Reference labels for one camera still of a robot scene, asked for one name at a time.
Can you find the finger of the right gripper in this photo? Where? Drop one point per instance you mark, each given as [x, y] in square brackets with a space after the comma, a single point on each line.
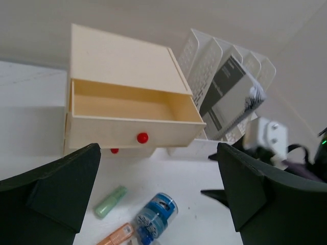
[216, 194]

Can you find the grey setup guide booklet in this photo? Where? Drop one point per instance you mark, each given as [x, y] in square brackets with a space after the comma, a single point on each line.
[232, 96]

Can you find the white file organizer rack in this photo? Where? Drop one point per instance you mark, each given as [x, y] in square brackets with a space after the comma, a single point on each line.
[201, 57]

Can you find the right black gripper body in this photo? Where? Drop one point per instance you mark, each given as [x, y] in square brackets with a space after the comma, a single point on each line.
[298, 162]

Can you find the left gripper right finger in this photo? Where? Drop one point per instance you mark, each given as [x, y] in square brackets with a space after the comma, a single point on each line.
[269, 205]

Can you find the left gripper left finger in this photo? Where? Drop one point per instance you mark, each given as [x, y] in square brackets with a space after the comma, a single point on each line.
[47, 205]

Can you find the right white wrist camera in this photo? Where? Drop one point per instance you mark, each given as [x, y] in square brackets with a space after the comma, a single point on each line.
[266, 140]

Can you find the green highlighter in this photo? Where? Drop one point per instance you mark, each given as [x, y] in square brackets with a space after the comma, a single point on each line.
[109, 202]

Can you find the cream drawer cabinet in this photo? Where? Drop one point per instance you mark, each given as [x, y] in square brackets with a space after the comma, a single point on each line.
[129, 96]

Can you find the orange highlighter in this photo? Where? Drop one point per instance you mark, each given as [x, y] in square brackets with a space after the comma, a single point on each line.
[119, 236]

